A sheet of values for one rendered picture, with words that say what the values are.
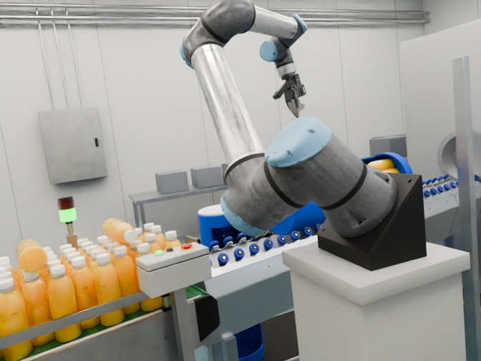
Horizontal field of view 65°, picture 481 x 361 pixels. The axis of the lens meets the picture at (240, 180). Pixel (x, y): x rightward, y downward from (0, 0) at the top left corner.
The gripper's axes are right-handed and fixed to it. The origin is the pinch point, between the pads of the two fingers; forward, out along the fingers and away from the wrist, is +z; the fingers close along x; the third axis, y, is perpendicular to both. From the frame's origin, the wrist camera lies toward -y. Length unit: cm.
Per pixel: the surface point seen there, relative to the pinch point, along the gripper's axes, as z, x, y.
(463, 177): 57, -25, 75
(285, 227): 47, -11, -30
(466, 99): 18, -31, 83
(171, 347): 60, -35, -96
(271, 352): 128, 40, -34
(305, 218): 45, -18, -22
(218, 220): 40, 30, -45
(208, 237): 48, 36, -51
